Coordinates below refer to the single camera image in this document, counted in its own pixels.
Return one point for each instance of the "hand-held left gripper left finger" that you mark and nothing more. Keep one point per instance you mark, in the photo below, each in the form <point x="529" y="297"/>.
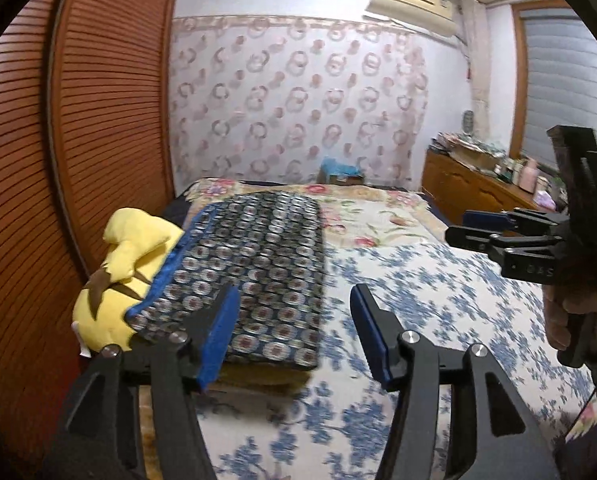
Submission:
<point x="219" y="340"/>

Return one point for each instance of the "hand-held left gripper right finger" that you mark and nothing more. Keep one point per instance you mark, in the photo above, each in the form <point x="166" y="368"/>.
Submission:
<point x="373" y="340"/>

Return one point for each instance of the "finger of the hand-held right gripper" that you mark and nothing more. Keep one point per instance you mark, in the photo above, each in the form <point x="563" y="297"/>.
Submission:
<point x="486" y="220"/>
<point x="473" y="239"/>

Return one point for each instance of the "navy circle-print satin robe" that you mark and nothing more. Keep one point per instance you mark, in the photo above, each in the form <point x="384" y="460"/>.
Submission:
<point x="258" y="270"/>

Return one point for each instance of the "person's right hand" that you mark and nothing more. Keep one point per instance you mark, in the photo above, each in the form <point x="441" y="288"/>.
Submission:
<point x="557" y="320"/>

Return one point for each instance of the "pink crumpled cloth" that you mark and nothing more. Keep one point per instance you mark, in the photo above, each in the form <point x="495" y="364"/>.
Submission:
<point x="546" y="201"/>

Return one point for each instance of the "long wooden cabinet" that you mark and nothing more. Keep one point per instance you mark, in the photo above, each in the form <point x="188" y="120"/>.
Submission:
<point x="458" y="185"/>

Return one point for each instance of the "gold patterned cloth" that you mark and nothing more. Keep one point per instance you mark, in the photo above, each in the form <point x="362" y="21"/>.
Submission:
<point x="263" y="374"/>

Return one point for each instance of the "pink bottle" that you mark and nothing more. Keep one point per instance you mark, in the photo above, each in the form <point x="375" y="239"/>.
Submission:
<point x="528" y="177"/>

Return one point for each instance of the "cluttered cardboard box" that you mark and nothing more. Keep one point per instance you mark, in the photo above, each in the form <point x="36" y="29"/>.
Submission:
<point x="468" y="152"/>

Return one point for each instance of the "small white fan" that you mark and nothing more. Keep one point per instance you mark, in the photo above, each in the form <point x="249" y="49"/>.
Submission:
<point x="468" y="121"/>

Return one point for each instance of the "grey window blind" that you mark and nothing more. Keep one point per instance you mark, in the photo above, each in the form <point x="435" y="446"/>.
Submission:
<point x="553" y="85"/>

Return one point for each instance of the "floral bed blanket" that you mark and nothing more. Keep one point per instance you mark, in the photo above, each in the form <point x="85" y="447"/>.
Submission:
<point x="368" y="210"/>

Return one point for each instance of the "yellow plush toy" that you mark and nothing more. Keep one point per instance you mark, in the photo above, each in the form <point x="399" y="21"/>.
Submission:
<point x="128" y="240"/>

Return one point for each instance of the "small brown box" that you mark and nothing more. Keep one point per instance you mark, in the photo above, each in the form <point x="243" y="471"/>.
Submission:
<point x="343" y="180"/>

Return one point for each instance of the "blue plastic bag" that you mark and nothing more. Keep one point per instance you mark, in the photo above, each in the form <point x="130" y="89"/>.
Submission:
<point x="338" y="166"/>

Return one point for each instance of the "cream tied curtain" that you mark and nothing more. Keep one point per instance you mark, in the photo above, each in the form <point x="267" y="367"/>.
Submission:
<point x="474" y="60"/>

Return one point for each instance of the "circle-print sheer curtain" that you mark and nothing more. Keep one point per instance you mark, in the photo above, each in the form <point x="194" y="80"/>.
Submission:
<point x="298" y="100"/>

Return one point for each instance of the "wooden louvered wardrobe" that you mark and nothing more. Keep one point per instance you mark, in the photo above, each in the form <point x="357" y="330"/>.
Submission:
<point x="103" y="110"/>

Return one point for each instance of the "wooden window frame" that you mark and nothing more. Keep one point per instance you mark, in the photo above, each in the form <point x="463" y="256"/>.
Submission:
<point x="516" y="85"/>

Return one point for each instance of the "wall air conditioner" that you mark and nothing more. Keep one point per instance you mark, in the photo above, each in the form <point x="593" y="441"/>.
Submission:
<point x="408" y="5"/>

